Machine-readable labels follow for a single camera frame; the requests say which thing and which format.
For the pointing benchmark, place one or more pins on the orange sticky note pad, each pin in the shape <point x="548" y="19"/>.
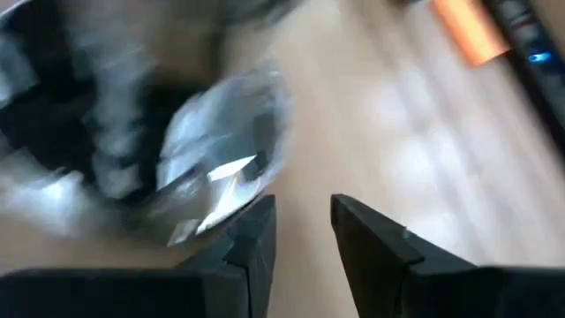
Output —
<point x="472" y="31"/>

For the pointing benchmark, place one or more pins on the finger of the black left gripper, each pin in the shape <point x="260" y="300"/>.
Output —
<point x="53" y="132"/>

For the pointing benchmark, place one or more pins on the black aluminium table frame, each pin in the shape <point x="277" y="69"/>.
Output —
<point x="521" y="31"/>

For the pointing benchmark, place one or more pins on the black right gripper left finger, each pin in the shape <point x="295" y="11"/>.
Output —
<point x="132" y="296"/>

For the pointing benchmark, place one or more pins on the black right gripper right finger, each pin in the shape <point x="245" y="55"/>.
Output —
<point x="441" y="296"/>

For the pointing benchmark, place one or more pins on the chrome lamp socket base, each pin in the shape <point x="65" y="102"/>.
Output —
<point x="220" y="132"/>

